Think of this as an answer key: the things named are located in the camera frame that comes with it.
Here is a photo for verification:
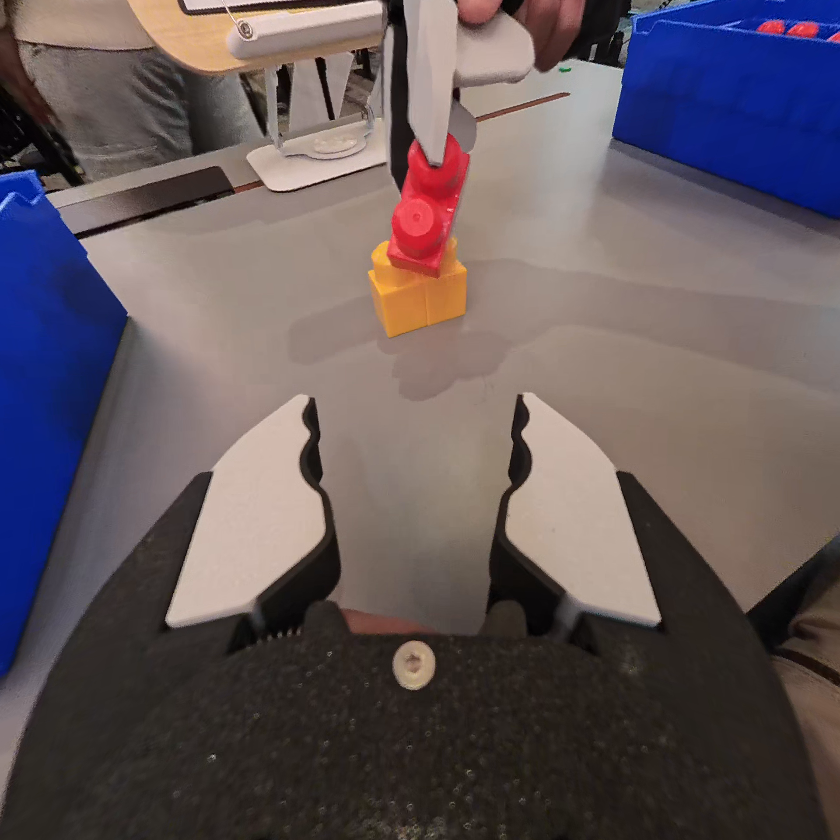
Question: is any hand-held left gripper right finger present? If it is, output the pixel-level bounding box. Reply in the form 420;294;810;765
487;392;661;632

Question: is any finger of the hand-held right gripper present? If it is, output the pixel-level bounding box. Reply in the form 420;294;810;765
449;14;536;152
388;0;463;191

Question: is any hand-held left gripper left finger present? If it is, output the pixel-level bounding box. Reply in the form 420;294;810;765
167;394;343;630

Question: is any red two-stud toy block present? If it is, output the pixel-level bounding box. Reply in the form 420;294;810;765
388;132;471;279

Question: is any yellow toy building block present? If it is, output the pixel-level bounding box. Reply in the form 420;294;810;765
368;243;430;340
420;237;469;326

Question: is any blue plastic bin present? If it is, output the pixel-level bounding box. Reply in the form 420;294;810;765
0;171;130;677
613;0;840;220

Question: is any person's right hand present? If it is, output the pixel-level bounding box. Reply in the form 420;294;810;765
457;0;618;73

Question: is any white book stand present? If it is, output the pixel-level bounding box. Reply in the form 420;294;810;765
226;0;395;194

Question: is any printed instruction sheet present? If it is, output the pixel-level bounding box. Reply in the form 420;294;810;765
178;0;382;17

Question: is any black flat panel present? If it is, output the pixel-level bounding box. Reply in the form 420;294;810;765
50;164;257;240

